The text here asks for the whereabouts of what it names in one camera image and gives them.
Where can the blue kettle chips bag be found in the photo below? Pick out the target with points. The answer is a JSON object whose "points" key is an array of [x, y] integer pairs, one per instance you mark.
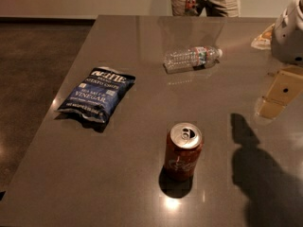
{"points": [[95, 99]]}

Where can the id badge on lanyard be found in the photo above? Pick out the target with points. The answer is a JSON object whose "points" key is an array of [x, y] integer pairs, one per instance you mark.
{"points": [[190, 4]]}

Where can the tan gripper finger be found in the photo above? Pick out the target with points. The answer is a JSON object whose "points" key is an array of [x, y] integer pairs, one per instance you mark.
{"points": [[286, 86], [263, 40]]}

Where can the clear plastic water bottle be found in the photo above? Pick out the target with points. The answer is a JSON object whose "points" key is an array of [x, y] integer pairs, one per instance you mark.
{"points": [[194, 58]]}

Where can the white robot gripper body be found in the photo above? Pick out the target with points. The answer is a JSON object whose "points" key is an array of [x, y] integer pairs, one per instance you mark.
{"points": [[289, 37]]}

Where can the red coke can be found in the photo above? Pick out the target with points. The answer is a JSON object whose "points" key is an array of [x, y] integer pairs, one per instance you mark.
{"points": [[184, 145]]}

